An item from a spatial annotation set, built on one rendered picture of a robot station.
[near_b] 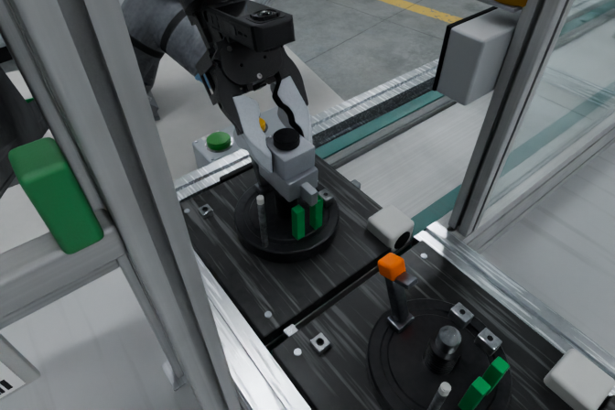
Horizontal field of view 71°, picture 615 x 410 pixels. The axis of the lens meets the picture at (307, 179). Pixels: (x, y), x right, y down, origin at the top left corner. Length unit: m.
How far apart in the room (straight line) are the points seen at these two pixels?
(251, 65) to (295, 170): 0.12
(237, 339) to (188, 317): 0.32
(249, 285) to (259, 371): 0.10
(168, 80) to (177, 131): 0.22
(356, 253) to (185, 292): 0.39
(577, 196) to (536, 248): 0.17
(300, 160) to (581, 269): 0.49
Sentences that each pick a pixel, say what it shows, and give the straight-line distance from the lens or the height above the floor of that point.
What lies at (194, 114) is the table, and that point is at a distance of 1.00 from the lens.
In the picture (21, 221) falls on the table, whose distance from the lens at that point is 0.88.
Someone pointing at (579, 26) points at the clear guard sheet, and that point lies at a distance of 0.56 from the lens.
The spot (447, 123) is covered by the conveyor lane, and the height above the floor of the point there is 0.92.
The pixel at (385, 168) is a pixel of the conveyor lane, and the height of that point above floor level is 0.92.
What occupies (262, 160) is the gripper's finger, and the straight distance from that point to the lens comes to 0.48.
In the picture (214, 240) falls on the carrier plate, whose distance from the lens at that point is 0.58.
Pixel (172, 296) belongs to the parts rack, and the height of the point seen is 1.27.
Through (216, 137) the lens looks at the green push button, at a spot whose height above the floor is 0.97.
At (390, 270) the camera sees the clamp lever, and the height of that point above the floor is 1.07.
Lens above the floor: 1.41
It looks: 44 degrees down
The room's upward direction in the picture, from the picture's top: straight up
